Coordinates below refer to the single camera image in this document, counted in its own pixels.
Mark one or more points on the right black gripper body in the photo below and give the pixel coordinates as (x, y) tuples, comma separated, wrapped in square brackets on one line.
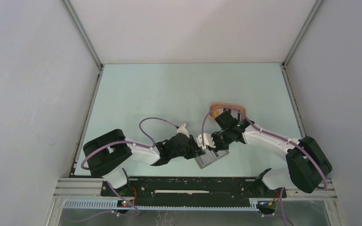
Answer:
[(222, 138)]

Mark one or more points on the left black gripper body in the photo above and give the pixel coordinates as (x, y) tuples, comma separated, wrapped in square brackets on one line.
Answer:
[(186, 151)]

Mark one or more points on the grey card holder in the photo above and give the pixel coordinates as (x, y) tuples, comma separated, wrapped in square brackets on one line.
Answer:
[(210, 157)]

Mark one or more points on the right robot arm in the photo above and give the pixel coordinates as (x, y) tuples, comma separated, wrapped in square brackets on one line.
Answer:
[(307, 165)]

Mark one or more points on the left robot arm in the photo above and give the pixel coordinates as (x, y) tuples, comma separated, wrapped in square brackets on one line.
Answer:
[(105, 154)]

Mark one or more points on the pink oval tray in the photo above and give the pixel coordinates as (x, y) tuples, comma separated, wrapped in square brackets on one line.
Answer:
[(235, 108)]

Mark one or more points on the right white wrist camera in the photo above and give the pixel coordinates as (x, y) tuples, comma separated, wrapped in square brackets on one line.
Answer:
[(205, 141)]

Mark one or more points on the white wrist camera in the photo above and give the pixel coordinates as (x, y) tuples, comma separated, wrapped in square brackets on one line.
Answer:
[(183, 129), (205, 141)]

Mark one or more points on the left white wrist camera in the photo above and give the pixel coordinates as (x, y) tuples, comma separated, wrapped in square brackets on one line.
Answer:
[(183, 129)]

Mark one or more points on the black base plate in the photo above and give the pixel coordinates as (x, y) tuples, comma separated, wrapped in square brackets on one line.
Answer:
[(197, 191)]

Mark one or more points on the right corner frame post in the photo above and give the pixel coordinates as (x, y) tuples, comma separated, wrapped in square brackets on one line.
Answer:
[(307, 23)]

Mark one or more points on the corner frame post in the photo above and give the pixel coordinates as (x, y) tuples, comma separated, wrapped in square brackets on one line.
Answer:
[(68, 6), (307, 23)]

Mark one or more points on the left corner frame post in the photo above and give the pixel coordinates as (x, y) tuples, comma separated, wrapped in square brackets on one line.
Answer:
[(68, 6)]

